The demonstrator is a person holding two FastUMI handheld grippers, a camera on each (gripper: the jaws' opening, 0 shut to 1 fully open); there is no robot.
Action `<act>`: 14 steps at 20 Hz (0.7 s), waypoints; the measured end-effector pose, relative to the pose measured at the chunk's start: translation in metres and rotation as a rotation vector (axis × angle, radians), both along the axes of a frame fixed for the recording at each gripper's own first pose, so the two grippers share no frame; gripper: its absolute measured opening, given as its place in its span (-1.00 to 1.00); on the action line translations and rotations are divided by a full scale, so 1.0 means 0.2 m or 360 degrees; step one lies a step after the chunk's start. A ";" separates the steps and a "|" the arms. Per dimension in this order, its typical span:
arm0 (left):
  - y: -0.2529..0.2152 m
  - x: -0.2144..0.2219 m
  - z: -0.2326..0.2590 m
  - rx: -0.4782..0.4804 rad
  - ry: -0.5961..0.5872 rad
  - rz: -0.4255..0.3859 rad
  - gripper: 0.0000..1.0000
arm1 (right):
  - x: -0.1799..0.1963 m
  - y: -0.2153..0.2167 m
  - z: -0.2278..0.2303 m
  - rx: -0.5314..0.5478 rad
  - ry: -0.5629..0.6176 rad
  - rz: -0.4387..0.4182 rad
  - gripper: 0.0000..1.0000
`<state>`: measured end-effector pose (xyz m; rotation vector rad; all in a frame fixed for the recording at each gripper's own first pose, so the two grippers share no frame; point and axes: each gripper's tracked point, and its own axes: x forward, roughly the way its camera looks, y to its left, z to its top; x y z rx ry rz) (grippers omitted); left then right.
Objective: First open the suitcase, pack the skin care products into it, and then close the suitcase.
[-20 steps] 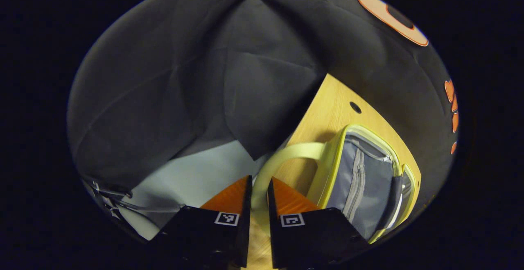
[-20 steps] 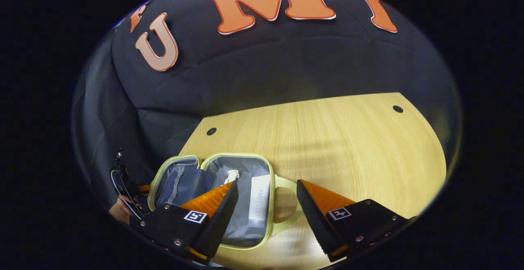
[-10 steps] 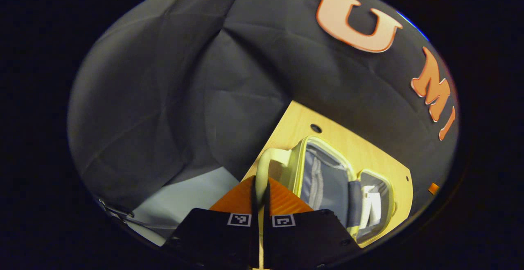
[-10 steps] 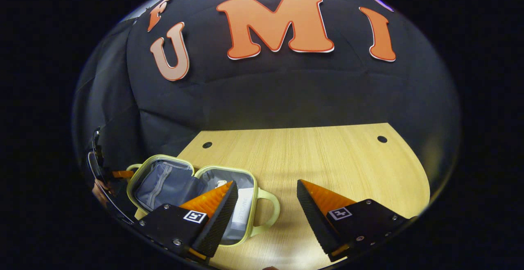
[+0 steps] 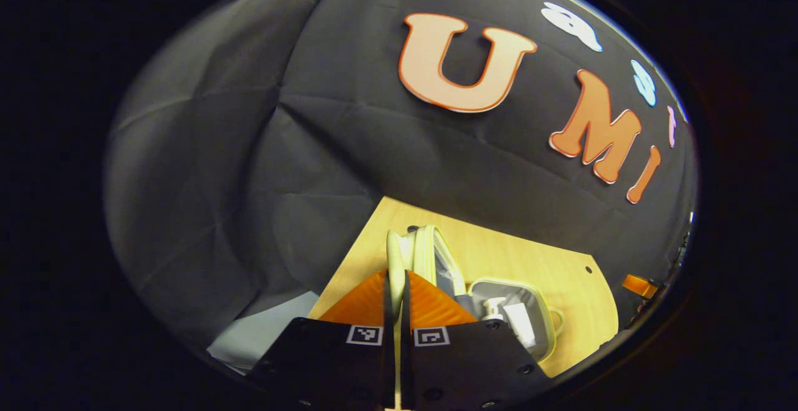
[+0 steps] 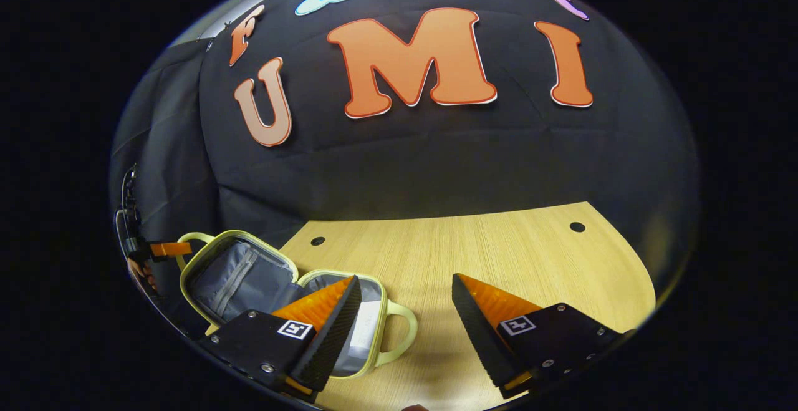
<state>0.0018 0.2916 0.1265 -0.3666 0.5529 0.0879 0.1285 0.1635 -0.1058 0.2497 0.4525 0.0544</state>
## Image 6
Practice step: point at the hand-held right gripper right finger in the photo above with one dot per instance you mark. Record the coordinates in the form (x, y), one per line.
(477, 333)

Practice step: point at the black backdrop cloth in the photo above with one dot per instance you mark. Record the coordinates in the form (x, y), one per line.
(436, 161)

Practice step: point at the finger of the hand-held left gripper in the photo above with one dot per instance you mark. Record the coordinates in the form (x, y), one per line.
(171, 249)

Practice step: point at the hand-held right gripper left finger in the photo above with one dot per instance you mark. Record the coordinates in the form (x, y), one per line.
(336, 330)

